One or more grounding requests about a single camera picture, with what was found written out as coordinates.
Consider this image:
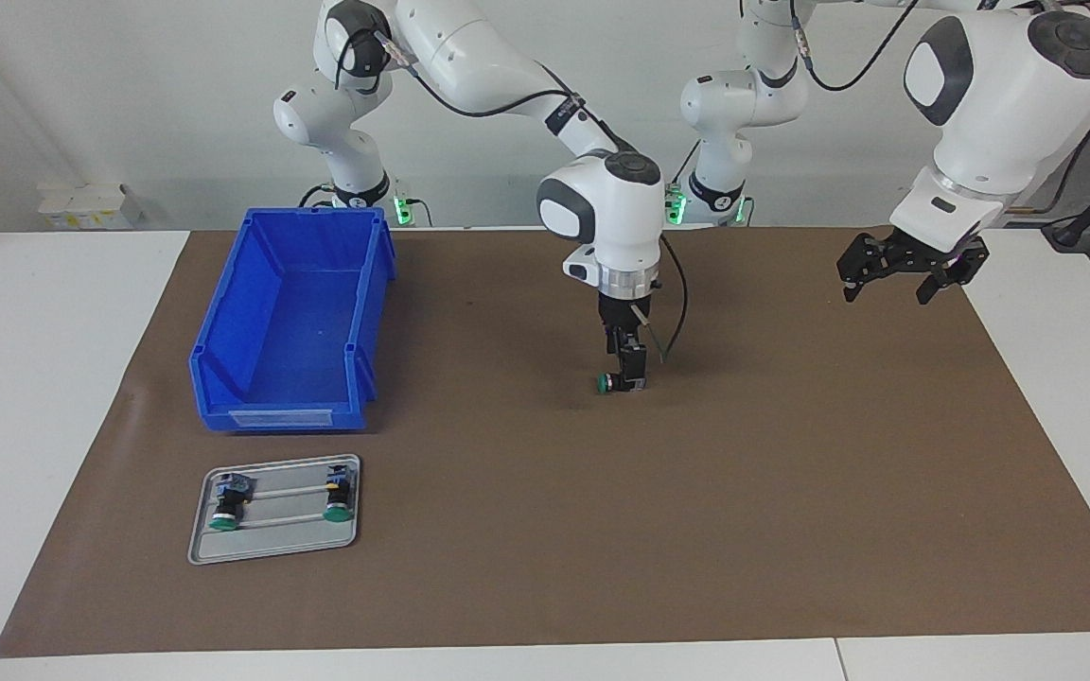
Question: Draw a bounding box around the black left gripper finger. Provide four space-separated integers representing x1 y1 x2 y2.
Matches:
916 246 991 306
836 235 902 304

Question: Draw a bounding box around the green push button yellow band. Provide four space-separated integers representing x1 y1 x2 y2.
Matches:
323 463 357 523

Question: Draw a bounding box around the green push button blue body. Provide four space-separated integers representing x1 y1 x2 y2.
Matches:
208 470 255 532

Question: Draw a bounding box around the brown table mat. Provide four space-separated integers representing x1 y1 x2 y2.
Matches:
0 225 1090 659

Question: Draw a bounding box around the blue plastic storage bin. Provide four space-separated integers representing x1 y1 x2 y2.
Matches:
188 207 397 434

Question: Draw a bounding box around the grey metal tray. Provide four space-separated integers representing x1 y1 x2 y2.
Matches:
187 454 362 567

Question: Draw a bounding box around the white cardboard box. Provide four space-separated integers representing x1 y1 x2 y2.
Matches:
37 183 144 230

